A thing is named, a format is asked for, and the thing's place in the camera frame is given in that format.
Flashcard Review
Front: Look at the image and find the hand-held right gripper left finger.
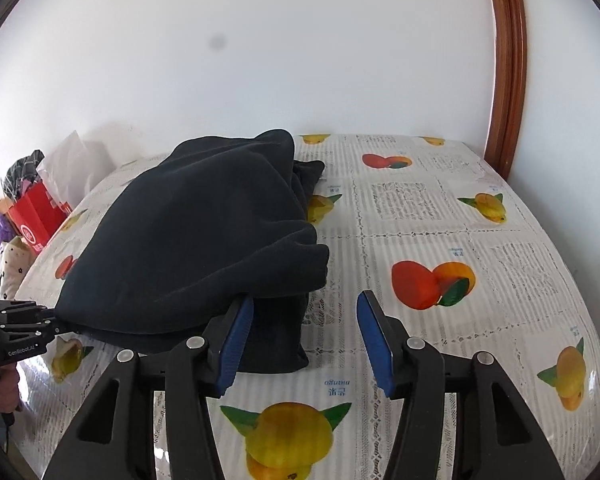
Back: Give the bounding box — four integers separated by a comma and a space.
42, 295, 255, 480

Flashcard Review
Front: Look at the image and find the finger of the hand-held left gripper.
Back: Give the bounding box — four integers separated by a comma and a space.
0, 318, 79, 347
0, 299, 57, 322

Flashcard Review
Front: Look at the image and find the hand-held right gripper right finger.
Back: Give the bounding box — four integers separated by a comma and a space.
356, 289, 566, 480

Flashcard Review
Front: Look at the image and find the black sweatshirt with white print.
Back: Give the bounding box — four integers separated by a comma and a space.
55, 128, 331, 375

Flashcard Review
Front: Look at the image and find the person's left hand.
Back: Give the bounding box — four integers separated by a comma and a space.
0, 360, 22, 414

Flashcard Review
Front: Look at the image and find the white floral cloth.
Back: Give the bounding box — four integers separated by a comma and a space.
0, 236, 37, 302

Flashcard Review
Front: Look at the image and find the red cardboard box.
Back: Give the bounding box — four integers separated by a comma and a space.
6, 180, 74, 254

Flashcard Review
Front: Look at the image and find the black patterned bag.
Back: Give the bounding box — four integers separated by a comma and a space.
1, 149, 46, 199

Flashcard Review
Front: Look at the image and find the fruit print tablecloth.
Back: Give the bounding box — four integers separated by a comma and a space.
15, 132, 600, 480

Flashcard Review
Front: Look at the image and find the white plastic bag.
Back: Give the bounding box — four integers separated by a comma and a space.
36, 130, 117, 209

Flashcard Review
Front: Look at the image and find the brown wooden door frame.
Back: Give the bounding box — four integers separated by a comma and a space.
484, 0, 529, 181

